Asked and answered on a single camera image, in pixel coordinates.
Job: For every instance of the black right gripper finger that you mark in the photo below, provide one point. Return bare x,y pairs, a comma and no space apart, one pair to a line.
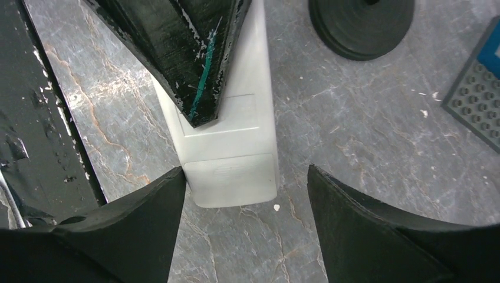
187,46
363,239
131,239

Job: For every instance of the white battery cover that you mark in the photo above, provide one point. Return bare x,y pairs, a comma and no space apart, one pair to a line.
236,113

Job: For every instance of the black microphone stand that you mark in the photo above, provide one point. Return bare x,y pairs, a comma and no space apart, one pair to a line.
361,30

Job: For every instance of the grey lego baseplate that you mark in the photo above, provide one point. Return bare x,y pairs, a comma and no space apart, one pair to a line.
473,99

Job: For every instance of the blue grey lego brick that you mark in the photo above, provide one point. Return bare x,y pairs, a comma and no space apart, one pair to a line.
489,52

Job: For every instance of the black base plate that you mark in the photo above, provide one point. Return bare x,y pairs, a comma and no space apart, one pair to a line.
46,174

